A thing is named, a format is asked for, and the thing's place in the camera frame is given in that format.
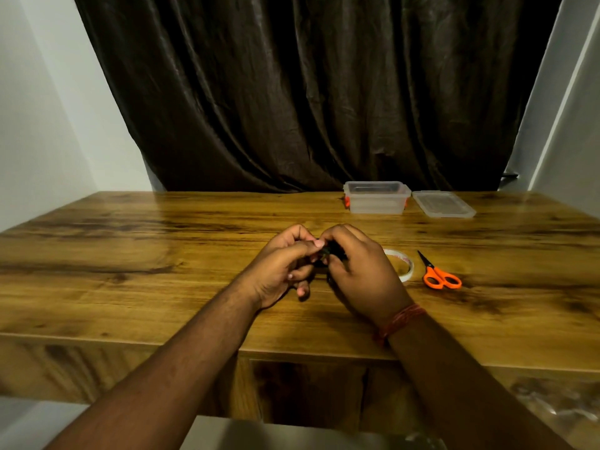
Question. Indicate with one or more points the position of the person's left hand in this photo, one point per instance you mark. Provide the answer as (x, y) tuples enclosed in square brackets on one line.
[(276, 271)]

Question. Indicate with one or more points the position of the person's right hand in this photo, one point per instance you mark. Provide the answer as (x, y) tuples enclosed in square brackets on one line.
[(370, 276)]

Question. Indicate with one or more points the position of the person's right fingers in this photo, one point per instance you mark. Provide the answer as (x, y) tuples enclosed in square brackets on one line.
[(335, 243)]

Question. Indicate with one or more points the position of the person's left fingers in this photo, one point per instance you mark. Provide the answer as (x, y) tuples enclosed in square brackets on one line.
[(300, 257)]

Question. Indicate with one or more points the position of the small black object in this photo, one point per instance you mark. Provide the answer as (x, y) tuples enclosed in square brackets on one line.
[(333, 252)]

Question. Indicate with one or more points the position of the person's right forearm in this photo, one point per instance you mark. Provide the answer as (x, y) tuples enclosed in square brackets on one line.
[(464, 384)]

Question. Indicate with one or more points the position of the person's left forearm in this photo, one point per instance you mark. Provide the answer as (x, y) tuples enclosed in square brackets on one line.
[(173, 370)]

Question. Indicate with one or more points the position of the clear plastic storage box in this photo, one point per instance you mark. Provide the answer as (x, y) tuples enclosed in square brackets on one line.
[(376, 197)]

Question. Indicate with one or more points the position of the clear tape roll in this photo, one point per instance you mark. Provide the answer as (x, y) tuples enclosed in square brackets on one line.
[(406, 264)]

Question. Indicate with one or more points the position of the red thread wristband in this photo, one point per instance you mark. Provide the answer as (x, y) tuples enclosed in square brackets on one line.
[(399, 321)]

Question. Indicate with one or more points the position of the clear plastic box lid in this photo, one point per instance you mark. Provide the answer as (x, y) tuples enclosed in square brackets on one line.
[(443, 203)]

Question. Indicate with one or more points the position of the dark brown curtain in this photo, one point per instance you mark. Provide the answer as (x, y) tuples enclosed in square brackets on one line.
[(318, 88)]

